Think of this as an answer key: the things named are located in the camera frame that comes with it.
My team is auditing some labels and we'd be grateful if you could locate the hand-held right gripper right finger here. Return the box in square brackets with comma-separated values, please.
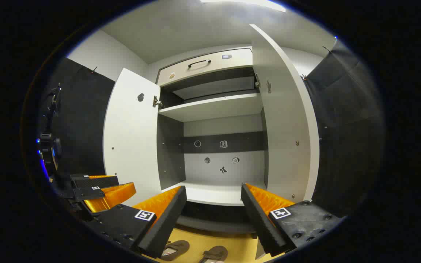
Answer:
[240, 183, 344, 257]

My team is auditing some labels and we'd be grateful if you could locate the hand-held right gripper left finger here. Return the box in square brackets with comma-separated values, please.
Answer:
[86, 186, 187, 259]

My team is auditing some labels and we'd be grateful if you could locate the white shoe cabinet door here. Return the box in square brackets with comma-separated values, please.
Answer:
[250, 24, 320, 203]
[103, 68, 162, 207]

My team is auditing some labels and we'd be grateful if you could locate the white shoe cabinet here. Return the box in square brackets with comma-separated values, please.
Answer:
[156, 47, 269, 234]

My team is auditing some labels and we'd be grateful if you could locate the white cabinet drawer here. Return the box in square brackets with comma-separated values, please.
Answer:
[157, 47, 253, 87]

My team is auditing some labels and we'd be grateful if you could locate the brown fuzzy shoe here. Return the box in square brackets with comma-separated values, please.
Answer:
[199, 246, 229, 263]
[160, 240, 190, 262]

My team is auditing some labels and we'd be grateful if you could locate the white cabinet shelf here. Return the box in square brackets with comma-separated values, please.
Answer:
[158, 93, 263, 122]
[161, 180, 269, 206]

